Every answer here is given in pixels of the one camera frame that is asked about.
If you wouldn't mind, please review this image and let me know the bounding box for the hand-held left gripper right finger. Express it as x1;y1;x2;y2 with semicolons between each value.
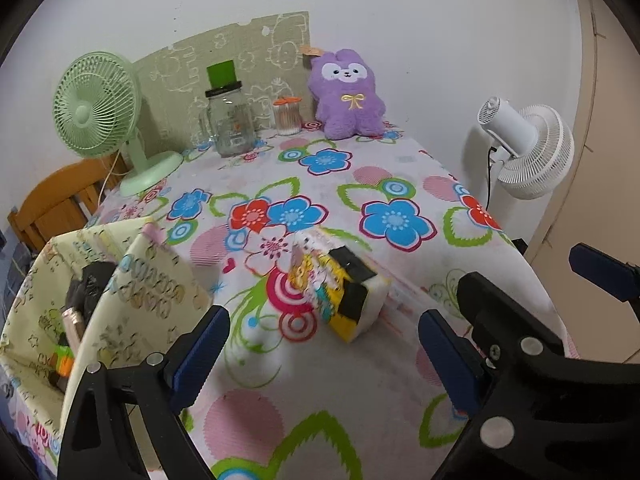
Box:
418;309;489;420

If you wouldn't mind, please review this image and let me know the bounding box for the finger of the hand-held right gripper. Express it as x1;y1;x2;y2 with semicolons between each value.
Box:
568;242;640;306
456;271;640;480

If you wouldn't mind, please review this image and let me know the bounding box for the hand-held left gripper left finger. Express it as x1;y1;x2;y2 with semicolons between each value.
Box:
56;304;232;480

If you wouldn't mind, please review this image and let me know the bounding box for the yellow printed fabric box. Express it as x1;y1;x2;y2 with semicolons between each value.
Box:
0;216;213;461

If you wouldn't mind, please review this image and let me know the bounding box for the black speckled cloth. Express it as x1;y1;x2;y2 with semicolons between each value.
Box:
62;259;117;321

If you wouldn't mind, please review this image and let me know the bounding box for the white towel roll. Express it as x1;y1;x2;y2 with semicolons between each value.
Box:
60;307;86;356

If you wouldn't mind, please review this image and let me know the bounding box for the green orange tissue packet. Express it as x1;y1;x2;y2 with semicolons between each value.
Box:
47;345;76;391

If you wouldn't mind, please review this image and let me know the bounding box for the white standing fan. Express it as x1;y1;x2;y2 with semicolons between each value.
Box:
462;94;576;226

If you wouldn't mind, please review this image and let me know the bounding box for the wooden chair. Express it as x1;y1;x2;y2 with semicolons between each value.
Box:
7;152;126;253

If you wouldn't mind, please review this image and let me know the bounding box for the glass jar black lid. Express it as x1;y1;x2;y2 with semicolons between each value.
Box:
198;60;257;157

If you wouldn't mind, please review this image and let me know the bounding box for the small jar orange lid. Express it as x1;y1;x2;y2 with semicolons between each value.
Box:
272;96;303;136

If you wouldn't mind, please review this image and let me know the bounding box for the purple plush rabbit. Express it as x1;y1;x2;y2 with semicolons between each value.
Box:
300;46;387;140

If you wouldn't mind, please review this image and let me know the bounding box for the green desk fan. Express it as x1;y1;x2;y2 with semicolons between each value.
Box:
53;50;185;197

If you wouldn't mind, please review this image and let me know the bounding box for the green patterned board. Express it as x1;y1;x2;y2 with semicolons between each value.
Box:
131;10;313;153

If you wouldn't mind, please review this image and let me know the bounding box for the black fan cable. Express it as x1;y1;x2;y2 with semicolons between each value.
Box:
484;145;501;211

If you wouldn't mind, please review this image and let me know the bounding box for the green fan cable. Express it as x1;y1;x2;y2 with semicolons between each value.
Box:
97;152;123;196

